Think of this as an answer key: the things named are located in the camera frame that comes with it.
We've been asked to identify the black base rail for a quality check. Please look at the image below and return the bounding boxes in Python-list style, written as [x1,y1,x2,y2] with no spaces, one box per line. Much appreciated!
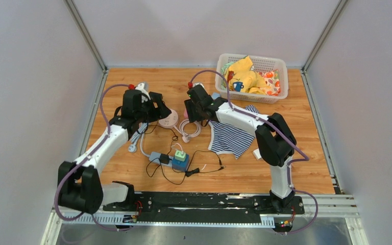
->
[103,191,305,227]

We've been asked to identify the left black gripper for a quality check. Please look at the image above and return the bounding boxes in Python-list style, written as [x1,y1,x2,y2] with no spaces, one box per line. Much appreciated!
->
[135,94,171,124]

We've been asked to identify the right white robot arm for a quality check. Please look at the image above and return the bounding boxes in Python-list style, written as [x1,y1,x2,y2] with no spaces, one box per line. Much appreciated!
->
[185,85,297,213]

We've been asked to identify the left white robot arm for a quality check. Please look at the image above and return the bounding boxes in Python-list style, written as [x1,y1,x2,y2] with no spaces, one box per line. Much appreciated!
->
[54,89,171,214]

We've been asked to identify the pink coiled cable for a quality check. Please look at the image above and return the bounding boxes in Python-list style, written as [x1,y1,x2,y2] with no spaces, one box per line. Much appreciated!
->
[178,119,202,143]

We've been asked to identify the white cube charger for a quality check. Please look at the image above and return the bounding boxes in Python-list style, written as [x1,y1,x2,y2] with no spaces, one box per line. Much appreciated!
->
[252,149,262,160]

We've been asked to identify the green cube charger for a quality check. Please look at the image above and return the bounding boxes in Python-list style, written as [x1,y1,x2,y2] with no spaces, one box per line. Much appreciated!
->
[174,150,187,162]

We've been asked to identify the yellow clothes in basket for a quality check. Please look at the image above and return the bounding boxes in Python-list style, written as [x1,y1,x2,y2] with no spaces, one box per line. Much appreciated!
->
[220,56,281,96]

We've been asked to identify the black adapter with cable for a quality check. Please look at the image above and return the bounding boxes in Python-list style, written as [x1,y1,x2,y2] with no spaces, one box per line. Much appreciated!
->
[144,123,227,185]

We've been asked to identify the light blue power cord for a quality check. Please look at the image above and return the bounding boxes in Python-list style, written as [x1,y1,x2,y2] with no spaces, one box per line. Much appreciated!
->
[128,121,154,158]

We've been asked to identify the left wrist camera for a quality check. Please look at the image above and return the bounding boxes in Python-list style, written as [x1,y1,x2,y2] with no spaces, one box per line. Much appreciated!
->
[135,82,151,100]

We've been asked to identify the blue cube charger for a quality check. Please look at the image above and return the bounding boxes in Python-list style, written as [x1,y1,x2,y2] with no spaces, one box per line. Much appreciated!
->
[172,154,189,172]

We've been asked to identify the light blue power strip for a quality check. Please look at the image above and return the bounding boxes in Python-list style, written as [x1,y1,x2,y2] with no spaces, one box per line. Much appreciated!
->
[149,152,173,167]

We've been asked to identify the blue striped shirt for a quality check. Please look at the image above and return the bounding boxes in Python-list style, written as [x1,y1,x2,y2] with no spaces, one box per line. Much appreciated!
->
[208,121,255,159]

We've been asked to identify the pink round power strip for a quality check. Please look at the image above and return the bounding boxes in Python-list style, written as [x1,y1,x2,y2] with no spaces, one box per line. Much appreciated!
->
[158,109,179,129]

